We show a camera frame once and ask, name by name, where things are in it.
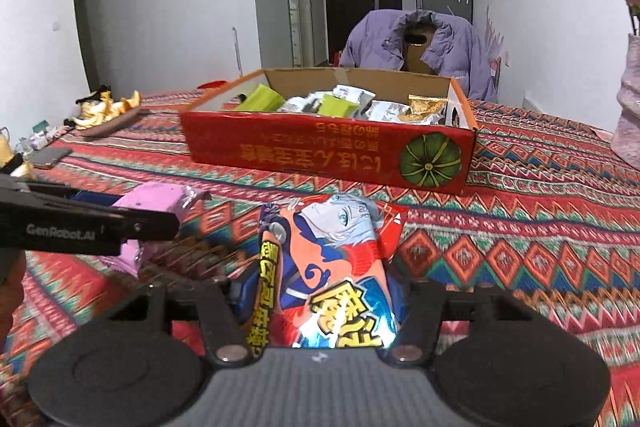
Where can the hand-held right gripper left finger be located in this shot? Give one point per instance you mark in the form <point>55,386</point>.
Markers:
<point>220,322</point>

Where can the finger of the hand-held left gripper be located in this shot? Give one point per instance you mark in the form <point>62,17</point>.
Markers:
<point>95,199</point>
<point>150,226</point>

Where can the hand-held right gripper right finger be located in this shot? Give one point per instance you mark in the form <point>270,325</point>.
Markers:
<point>425,317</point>

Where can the pink snack packet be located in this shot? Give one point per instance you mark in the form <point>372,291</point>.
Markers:
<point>155,199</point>

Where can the orange printed snack bag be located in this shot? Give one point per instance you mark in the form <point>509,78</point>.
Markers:
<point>335,267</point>

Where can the red cardboard box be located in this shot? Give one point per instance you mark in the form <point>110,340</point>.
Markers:
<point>325,152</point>

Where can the white printed snack packet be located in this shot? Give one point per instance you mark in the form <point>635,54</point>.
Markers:
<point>355,94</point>
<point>385,111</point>
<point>300,104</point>

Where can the white golden snack packet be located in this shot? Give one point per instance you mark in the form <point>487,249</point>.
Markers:
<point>426,108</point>

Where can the black smartphone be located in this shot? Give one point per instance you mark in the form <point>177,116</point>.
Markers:
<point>50,158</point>

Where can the oval plate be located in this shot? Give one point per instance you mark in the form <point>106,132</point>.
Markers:
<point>117,124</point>

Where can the cluster of small bottles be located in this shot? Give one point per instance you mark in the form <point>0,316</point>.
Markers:
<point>40,137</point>

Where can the plate of fruit peels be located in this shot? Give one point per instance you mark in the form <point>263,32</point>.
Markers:
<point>107,107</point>

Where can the patterned red tablecloth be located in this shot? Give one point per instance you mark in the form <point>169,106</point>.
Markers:
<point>525,232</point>

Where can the red plastic basin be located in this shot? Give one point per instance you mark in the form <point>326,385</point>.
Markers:
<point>211,84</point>

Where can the thin metal stick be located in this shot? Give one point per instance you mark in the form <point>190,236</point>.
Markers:
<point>237,52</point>

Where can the red bag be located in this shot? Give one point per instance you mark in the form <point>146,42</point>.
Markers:
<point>337,59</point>

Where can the brown chair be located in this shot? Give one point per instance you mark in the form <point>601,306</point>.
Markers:
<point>415,57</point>

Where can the purple jacket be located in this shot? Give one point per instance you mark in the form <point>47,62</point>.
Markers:
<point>370,42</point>

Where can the pink textured vase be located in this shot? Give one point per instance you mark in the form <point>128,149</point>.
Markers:
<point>629,107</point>

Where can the black entrance door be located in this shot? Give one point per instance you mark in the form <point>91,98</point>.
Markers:
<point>360,22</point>

